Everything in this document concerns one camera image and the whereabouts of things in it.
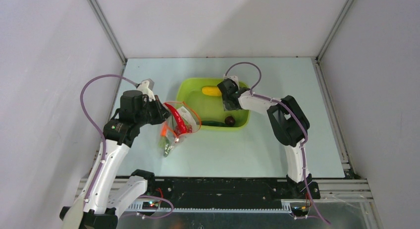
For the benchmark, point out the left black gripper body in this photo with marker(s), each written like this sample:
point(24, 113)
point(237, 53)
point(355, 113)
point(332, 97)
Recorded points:
point(151, 113)

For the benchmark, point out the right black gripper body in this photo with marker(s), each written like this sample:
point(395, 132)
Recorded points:
point(226, 98)

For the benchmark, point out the orange carrot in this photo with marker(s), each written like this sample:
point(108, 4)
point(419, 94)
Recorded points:
point(163, 131)

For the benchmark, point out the long green cucumber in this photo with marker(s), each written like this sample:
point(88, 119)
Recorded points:
point(166, 145)

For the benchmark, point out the clear zip bag orange zipper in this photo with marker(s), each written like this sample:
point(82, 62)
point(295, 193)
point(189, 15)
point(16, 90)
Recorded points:
point(188, 115)

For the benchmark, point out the red chili pepper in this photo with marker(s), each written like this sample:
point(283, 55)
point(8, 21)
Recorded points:
point(177, 117)

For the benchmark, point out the red grape bunch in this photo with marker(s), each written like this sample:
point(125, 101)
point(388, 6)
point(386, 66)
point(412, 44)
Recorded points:
point(180, 135)

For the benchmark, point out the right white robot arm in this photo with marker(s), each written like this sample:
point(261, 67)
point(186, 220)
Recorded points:
point(288, 122)

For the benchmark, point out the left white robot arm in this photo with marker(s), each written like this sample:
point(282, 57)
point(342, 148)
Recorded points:
point(94, 208)

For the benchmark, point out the yellow corn cob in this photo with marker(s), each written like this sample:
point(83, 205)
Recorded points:
point(212, 91)

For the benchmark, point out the dark red small fruit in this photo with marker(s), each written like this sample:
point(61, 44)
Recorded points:
point(230, 121)

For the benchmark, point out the short dark green cucumber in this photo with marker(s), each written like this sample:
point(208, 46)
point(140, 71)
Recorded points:
point(214, 123)

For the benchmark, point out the lime green plastic basin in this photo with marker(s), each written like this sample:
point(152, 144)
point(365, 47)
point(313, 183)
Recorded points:
point(209, 108)

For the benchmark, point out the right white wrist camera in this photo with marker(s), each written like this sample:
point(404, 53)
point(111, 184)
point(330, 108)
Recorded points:
point(233, 78)

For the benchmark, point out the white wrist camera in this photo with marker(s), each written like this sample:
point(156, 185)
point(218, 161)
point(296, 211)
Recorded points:
point(233, 78)
point(145, 90)

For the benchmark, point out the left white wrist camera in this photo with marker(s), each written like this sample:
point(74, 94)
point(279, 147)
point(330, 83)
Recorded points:
point(145, 90)

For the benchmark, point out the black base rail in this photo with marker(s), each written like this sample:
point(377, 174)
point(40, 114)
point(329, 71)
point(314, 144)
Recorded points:
point(230, 193)

